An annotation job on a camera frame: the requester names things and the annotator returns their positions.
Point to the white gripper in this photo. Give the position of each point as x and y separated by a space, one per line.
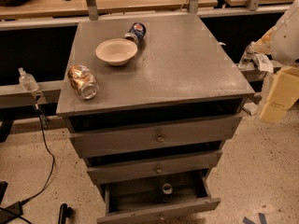
287 39

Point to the silver redbull can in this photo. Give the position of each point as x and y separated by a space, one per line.
167 191

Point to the grey wooden drawer cabinet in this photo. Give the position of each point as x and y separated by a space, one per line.
180 72

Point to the blue pepsi can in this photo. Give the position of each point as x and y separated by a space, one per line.
136 32

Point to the grey bottom drawer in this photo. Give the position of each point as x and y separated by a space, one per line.
140 201

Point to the grey drawer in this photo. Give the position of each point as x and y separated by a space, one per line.
140 201
159 135
153 167

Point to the grey middle drawer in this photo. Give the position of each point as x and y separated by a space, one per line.
153 167

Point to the gold crushed can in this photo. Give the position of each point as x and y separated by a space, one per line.
82 81

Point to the grey top drawer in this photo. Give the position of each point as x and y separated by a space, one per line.
159 135

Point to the white paper packet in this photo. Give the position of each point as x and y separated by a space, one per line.
263 63

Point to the clear plastic water bottle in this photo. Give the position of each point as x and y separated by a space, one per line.
246 56

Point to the white block on floor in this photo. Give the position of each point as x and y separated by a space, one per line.
250 108

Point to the blue tape marks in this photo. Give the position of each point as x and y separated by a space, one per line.
260 219

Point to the white ceramic bowl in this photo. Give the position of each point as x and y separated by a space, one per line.
117 51

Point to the wooden desk left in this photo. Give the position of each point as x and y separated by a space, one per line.
62 8

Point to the clear sanitizer pump bottle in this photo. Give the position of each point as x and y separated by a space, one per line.
27 81

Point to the black power adapter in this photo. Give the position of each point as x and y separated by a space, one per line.
11 212

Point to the black handle on floor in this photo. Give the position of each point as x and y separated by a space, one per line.
65 213

